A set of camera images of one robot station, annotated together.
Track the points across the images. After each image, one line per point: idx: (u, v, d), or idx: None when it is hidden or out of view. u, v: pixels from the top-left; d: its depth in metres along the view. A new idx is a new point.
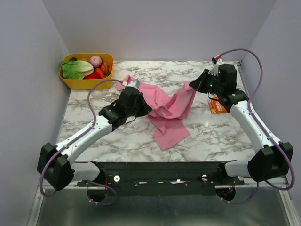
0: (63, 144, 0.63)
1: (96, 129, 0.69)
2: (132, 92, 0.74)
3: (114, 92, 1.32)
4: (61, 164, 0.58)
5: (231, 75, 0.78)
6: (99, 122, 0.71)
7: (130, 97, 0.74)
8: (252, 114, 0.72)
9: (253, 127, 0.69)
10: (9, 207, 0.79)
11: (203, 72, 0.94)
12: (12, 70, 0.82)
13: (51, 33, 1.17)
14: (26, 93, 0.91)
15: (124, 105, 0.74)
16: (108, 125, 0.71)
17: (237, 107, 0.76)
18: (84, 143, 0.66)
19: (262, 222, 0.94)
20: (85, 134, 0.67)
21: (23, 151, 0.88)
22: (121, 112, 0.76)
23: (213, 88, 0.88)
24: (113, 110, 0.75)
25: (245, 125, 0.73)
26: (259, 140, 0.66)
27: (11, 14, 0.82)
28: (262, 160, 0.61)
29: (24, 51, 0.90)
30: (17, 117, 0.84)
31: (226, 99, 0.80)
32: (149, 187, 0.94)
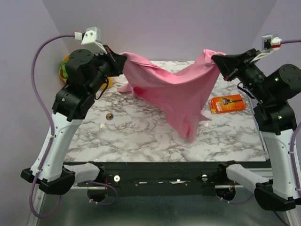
0: (35, 167, 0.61)
1: (59, 135, 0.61)
2: (80, 61, 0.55)
3: (114, 92, 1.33)
4: (45, 189, 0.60)
5: (289, 94, 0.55)
6: (57, 125, 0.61)
7: (82, 69, 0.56)
8: (292, 155, 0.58)
9: (285, 172, 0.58)
10: (9, 207, 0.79)
11: (245, 61, 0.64)
12: (13, 69, 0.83)
13: (51, 33, 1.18)
14: (26, 92, 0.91)
15: (81, 83, 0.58)
16: (70, 123, 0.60)
17: (279, 140, 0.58)
18: (57, 157, 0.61)
19: (262, 222, 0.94)
20: (51, 147, 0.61)
21: (23, 150, 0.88)
22: (82, 92, 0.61)
23: (250, 87, 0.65)
24: (67, 96, 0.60)
25: (275, 159, 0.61)
26: (286, 189, 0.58)
27: (11, 14, 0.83)
28: (279, 207, 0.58)
29: (24, 50, 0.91)
30: (17, 116, 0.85)
31: (267, 116, 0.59)
32: (149, 187, 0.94)
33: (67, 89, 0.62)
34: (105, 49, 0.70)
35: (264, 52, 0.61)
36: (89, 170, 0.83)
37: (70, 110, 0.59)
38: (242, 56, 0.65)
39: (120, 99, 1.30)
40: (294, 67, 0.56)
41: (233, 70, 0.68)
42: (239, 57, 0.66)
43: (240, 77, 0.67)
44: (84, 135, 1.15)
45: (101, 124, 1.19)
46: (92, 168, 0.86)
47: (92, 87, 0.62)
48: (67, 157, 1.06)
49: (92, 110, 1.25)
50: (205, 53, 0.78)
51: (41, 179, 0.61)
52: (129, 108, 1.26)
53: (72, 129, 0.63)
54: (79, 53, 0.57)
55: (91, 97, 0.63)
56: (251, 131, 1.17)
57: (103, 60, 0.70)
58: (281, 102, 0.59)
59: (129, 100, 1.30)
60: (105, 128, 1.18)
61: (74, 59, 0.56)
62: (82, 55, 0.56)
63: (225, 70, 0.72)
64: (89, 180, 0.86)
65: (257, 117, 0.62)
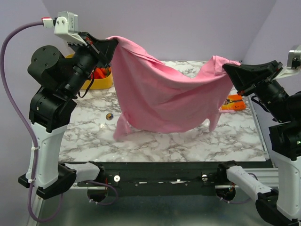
0: (29, 175, 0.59)
1: (43, 147, 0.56)
2: (44, 64, 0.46)
3: (114, 92, 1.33)
4: (43, 195, 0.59)
5: None
6: (39, 136, 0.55)
7: (50, 73, 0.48)
8: None
9: (294, 195, 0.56)
10: (9, 206, 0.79)
11: (267, 80, 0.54)
12: (13, 69, 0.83)
13: (51, 33, 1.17)
14: (25, 92, 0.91)
15: (51, 88, 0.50)
16: (51, 133, 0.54)
17: (294, 164, 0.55)
18: (47, 165, 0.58)
19: (263, 222, 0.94)
20: (38, 158, 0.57)
21: (22, 150, 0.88)
22: (59, 98, 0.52)
23: (268, 105, 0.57)
24: (42, 104, 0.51)
25: (285, 179, 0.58)
26: (293, 210, 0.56)
27: (11, 13, 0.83)
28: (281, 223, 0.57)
29: (23, 50, 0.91)
30: (17, 116, 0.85)
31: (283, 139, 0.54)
32: (149, 187, 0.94)
33: (41, 93, 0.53)
34: (84, 39, 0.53)
35: (286, 68, 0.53)
36: (90, 169, 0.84)
37: (48, 120, 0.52)
38: (263, 72, 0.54)
39: None
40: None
41: (250, 85, 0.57)
42: (258, 72, 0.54)
43: (257, 92, 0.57)
44: (84, 135, 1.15)
45: (101, 123, 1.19)
46: (92, 167, 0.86)
47: (69, 89, 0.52)
48: (67, 157, 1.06)
49: (92, 110, 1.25)
50: (215, 60, 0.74)
51: (37, 187, 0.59)
52: None
53: (57, 136, 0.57)
54: (43, 52, 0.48)
55: (69, 102, 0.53)
56: (251, 131, 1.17)
57: (83, 54, 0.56)
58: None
59: None
60: (105, 128, 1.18)
61: (38, 60, 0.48)
62: (49, 56, 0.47)
63: (239, 83, 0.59)
64: (89, 179, 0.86)
65: (274, 138, 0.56)
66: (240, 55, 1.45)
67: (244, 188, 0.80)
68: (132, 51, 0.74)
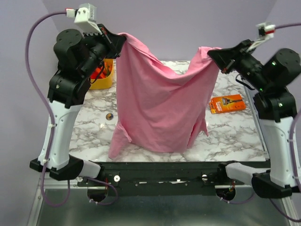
0: (42, 157, 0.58)
1: (60, 124, 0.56)
2: (69, 43, 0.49)
3: (114, 92, 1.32)
4: (57, 176, 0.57)
5: (287, 78, 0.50)
6: (57, 113, 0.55)
7: (73, 51, 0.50)
8: (291, 142, 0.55)
9: (283, 159, 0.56)
10: (9, 207, 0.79)
11: (241, 49, 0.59)
12: (13, 70, 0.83)
13: (51, 33, 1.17)
14: (25, 93, 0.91)
15: (72, 66, 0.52)
16: (69, 111, 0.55)
17: (279, 128, 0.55)
18: (62, 145, 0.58)
19: (262, 222, 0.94)
20: (54, 137, 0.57)
21: (22, 151, 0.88)
22: (75, 78, 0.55)
23: (249, 78, 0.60)
24: (61, 83, 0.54)
25: (273, 146, 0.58)
26: (284, 177, 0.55)
27: (11, 13, 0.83)
28: (274, 193, 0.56)
29: (24, 50, 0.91)
30: (17, 117, 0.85)
31: (265, 105, 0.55)
32: (149, 187, 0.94)
33: (59, 75, 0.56)
34: (100, 29, 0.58)
35: (258, 39, 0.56)
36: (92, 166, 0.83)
37: (67, 98, 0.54)
38: (237, 46, 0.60)
39: None
40: (291, 52, 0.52)
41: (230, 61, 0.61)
42: (233, 47, 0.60)
43: (238, 69, 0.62)
44: (84, 135, 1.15)
45: (101, 123, 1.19)
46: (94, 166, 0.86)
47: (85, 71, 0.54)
48: None
49: (92, 110, 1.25)
50: (200, 50, 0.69)
51: (51, 168, 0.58)
52: None
53: (73, 116, 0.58)
54: (67, 33, 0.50)
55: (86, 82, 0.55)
56: (251, 131, 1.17)
57: (96, 42, 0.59)
58: (281, 90, 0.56)
59: None
60: (105, 128, 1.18)
61: (62, 41, 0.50)
62: (73, 36, 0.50)
63: (221, 62, 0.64)
64: (90, 176, 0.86)
65: (258, 105, 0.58)
66: None
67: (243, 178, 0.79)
68: (138, 48, 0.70)
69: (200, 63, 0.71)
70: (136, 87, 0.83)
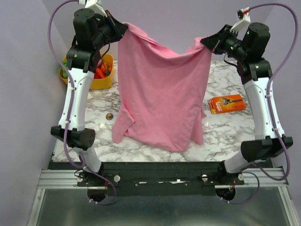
0: (64, 120, 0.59)
1: (80, 87, 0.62)
2: (86, 17, 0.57)
3: (114, 92, 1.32)
4: (79, 135, 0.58)
5: (260, 42, 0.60)
6: (75, 77, 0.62)
7: (89, 25, 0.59)
8: (268, 98, 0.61)
9: (263, 112, 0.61)
10: (8, 209, 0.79)
11: (224, 30, 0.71)
12: (11, 74, 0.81)
13: (51, 33, 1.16)
14: (23, 97, 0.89)
15: (88, 38, 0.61)
16: (86, 75, 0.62)
17: (255, 86, 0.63)
18: (81, 108, 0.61)
19: (262, 222, 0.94)
20: (74, 99, 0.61)
21: (21, 153, 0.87)
22: (89, 49, 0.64)
23: (233, 54, 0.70)
24: (79, 52, 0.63)
25: (254, 105, 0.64)
26: (264, 128, 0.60)
27: (10, 14, 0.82)
28: (258, 147, 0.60)
29: (23, 51, 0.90)
30: (16, 118, 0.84)
31: (245, 69, 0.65)
32: (149, 187, 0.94)
33: (75, 48, 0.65)
34: (106, 12, 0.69)
35: (238, 20, 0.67)
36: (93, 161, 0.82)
37: (83, 65, 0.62)
38: (223, 28, 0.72)
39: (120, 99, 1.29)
40: (261, 23, 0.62)
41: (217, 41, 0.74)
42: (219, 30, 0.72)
43: (224, 47, 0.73)
44: None
45: (101, 123, 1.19)
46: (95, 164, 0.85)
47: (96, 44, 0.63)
48: (67, 157, 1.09)
49: (92, 110, 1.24)
50: (194, 41, 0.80)
51: (72, 130, 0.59)
52: None
53: (88, 83, 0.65)
54: (82, 11, 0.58)
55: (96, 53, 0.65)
56: (251, 132, 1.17)
57: (104, 25, 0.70)
58: (257, 57, 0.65)
59: None
60: (105, 128, 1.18)
61: (79, 16, 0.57)
62: (88, 12, 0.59)
63: (209, 44, 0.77)
64: (93, 169, 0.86)
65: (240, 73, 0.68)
66: None
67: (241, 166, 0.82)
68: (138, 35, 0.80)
69: (194, 49, 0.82)
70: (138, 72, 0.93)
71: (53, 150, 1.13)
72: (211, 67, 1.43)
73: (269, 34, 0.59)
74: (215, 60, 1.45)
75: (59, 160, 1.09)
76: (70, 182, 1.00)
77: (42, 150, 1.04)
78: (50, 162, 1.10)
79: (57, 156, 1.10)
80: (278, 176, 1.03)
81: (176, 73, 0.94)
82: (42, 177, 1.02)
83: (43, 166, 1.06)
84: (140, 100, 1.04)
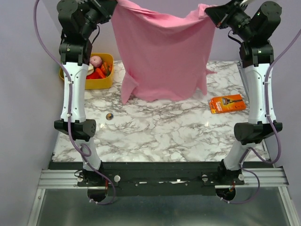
0: (65, 114, 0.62)
1: (76, 81, 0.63)
2: (70, 11, 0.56)
3: (114, 92, 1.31)
4: (81, 126, 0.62)
5: (269, 27, 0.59)
6: (72, 71, 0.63)
7: (75, 18, 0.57)
8: (266, 85, 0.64)
9: (258, 98, 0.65)
10: (8, 211, 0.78)
11: (234, 4, 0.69)
12: (9, 76, 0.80)
13: (51, 33, 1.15)
14: (22, 100, 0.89)
15: (77, 31, 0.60)
16: (81, 68, 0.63)
17: (255, 71, 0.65)
18: (80, 100, 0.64)
19: (262, 222, 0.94)
20: (73, 92, 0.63)
21: (20, 154, 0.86)
22: (80, 41, 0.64)
23: (238, 31, 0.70)
24: (70, 46, 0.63)
25: (251, 89, 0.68)
26: (257, 114, 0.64)
27: (8, 14, 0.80)
28: (250, 132, 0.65)
29: (22, 52, 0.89)
30: (15, 120, 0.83)
31: (247, 52, 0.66)
32: (149, 187, 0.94)
33: (66, 42, 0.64)
34: None
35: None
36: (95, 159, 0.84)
37: (78, 58, 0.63)
38: (232, 1, 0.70)
39: (120, 99, 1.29)
40: (274, 4, 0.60)
41: (224, 16, 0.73)
42: (228, 4, 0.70)
43: (230, 23, 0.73)
44: None
45: (101, 124, 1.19)
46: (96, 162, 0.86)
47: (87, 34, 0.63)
48: (67, 157, 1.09)
49: (92, 110, 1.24)
50: (198, 8, 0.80)
51: (74, 122, 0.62)
52: (129, 109, 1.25)
53: (84, 75, 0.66)
54: (64, 3, 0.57)
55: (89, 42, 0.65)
56: None
57: (89, 8, 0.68)
58: (263, 40, 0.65)
59: (129, 99, 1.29)
60: (105, 128, 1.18)
61: (63, 10, 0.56)
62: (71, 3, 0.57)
63: (217, 18, 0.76)
64: (93, 166, 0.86)
65: (241, 55, 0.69)
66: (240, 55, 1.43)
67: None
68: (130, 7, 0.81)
69: (196, 18, 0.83)
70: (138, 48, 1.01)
71: (53, 150, 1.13)
72: (211, 67, 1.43)
73: (280, 18, 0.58)
74: (215, 59, 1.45)
75: (59, 160, 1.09)
76: (70, 183, 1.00)
77: (42, 151, 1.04)
78: (50, 162, 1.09)
79: (57, 156, 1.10)
80: (278, 176, 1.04)
81: (175, 44, 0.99)
82: (42, 177, 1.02)
83: (44, 166, 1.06)
84: (145, 70, 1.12)
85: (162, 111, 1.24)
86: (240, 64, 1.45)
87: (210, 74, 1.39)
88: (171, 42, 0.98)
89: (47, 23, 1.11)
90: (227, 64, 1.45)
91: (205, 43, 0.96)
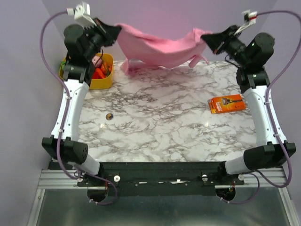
0: (57, 129, 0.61)
1: (75, 97, 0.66)
2: (76, 35, 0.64)
3: (114, 92, 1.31)
4: (71, 145, 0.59)
5: (264, 55, 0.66)
6: (72, 88, 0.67)
7: (79, 42, 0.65)
8: (267, 105, 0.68)
9: (263, 119, 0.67)
10: (7, 212, 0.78)
11: (229, 33, 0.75)
12: (8, 79, 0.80)
13: (51, 33, 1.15)
14: (21, 100, 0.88)
15: (80, 54, 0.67)
16: (82, 86, 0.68)
17: (254, 93, 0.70)
18: (75, 117, 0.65)
19: (262, 222, 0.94)
20: (68, 108, 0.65)
21: (19, 156, 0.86)
22: (83, 63, 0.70)
23: (235, 59, 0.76)
24: (75, 66, 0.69)
25: (256, 112, 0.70)
26: (265, 135, 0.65)
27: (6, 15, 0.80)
28: (262, 155, 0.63)
29: (20, 53, 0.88)
30: (14, 121, 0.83)
31: (244, 79, 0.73)
32: (149, 187, 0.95)
33: (70, 62, 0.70)
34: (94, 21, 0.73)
35: (244, 25, 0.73)
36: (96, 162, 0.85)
37: (80, 76, 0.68)
38: (227, 30, 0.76)
39: (120, 99, 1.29)
40: (268, 36, 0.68)
41: (221, 43, 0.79)
42: (224, 32, 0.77)
43: (226, 50, 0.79)
44: (84, 135, 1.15)
45: (101, 124, 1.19)
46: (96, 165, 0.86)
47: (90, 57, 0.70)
48: None
49: (92, 110, 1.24)
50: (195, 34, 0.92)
51: (65, 138, 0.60)
52: (129, 109, 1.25)
53: (83, 93, 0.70)
54: (70, 29, 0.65)
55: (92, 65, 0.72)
56: (251, 131, 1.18)
57: (94, 33, 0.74)
58: (258, 67, 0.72)
59: (129, 100, 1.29)
60: (105, 128, 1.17)
61: (69, 35, 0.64)
62: (77, 30, 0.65)
63: (213, 46, 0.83)
64: (93, 173, 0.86)
65: (238, 80, 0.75)
66: None
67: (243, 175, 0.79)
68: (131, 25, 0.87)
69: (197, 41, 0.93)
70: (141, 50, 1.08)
71: None
72: (211, 68, 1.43)
73: (273, 49, 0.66)
74: (215, 60, 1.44)
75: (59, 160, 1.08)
76: (70, 183, 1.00)
77: (42, 151, 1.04)
78: (50, 162, 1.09)
79: None
80: (278, 176, 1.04)
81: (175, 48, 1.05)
82: (42, 177, 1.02)
83: (43, 166, 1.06)
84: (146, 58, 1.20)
85: (162, 111, 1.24)
86: None
87: (210, 75, 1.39)
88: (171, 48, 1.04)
89: (47, 24, 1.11)
90: (226, 64, 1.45)
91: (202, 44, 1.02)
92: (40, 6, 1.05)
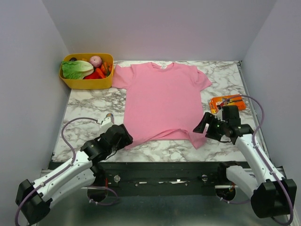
0: (40, 181, 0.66)
1: (75, 166, 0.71)
2: (117, 131, 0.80)
3: (114, 92, 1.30)
4: (36, 202, 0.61)
5: (233, 110, 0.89)
6: (78, 158, 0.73)
7: (115, 135, 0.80)
8: (256, 148, 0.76)
9: (256, 161, 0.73)
10: (6, 213, 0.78)
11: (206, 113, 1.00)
12: (7, 78, 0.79)
13: (51, 34, 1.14)
14: (20, 101, 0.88)
15: (108, 141, 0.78)
16: (88, 162, 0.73)
17: (242, 140, 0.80)
18: (61, 181, 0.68)
19: (262, 222, 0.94)
20: (63, 172, 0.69)
21: (19, 156, 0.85)
22: (102, 149, 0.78)
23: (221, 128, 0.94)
24: (95, 145, 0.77)
25: (249, 157, 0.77)
26: (261, 173, 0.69)
27: (3, 14, 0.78)
28: (264, 195, 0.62)
29: (18, 52, 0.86)
30: (12, 121, 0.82)
31: (232, 131, 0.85)
32: (149, 187, 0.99)
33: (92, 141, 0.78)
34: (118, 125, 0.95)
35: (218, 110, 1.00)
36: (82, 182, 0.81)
37: (91, 155, 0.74)
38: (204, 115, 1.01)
39: (120, 99, 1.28)
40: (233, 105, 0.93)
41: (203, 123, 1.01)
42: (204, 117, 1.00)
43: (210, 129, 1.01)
44: (84, 135, 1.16)
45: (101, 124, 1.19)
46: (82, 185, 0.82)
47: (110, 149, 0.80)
48: (67, 157, 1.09)
49: (92, 110, 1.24)
50: (190, 115, 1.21)
51: (37, 192, 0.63)
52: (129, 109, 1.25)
53: (84, 168, 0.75)
54: (118, 126, 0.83)
55: (104, 155, 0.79)
56: None
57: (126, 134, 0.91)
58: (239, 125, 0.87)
59: None
60: None
61: (114, 128, 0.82)
62: (120, 128, 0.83)
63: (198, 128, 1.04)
64: (87, 184, 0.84)
65: (227, 134, 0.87)
66: (240, 55, 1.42)
67: (240, 181, 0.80)
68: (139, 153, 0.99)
69: (190, 122, 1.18)
70: (146, 107, 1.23)
71: (53, 151, 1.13)
72: (211, 68, 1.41)
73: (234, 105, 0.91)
74: (215, 59, 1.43)
75: (58, 160, 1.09)
76: None
77: (42, 152, 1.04)
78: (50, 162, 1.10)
79: (57, 156, 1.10)
80: None
81: (175, 110, 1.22)
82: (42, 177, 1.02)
83: (43, 166, 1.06)
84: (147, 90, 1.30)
85: None
86: (240, 64, 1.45)
87: (210, 74, 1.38)
88: (173, 111, 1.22)
89: (47, 24, 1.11)
90: (226, 64, 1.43)
91: (197, 113, 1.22)
92: (39, 5, 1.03)
